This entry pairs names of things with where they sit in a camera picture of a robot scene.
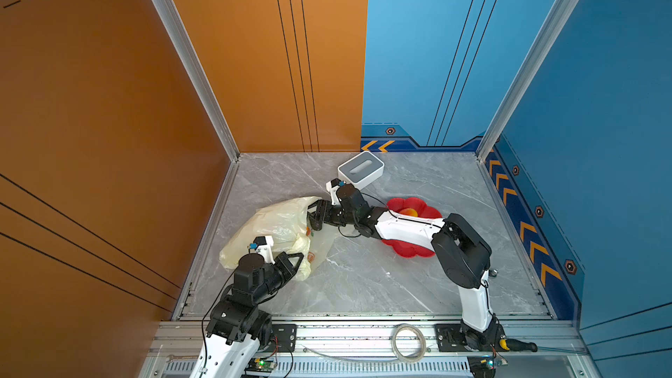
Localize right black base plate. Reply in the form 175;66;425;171
434;323;506;353

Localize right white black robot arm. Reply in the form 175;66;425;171
306;184;504;351

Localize right green circuit board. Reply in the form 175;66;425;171
467;357;509;378

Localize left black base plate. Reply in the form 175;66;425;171
261;323;298;353

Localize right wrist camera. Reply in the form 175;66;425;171
325;178;344;206

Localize white grey tissue box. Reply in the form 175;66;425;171
337;150;385;189

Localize aluminium rail frame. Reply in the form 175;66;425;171
140;315;600;377

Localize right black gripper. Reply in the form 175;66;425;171
303;199;359;227

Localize red orange peach fruit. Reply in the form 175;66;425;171
399;208;419;217

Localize red flower-shaped plate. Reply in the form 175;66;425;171
383;197;442;258

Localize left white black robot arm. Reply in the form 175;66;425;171
191;252;304;377

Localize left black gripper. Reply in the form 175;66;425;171
251;251;303;307

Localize coiled clear tube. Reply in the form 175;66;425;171
390;324;428;364

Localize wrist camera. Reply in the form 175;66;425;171
325;178;344;206
248;236;274;264

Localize green circuit board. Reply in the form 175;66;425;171
244;358;278;376
467;357;509;378

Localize left green circuit board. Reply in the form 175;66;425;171
244;358;278;376

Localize yellow black screwdriver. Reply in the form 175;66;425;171
499;339;538;353

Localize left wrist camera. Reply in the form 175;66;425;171
248;236;274;264

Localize cream plastic bag orange prints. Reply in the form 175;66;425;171
220;196;341;282

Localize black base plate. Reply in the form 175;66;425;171
261;323;298;353
434;323;506;353

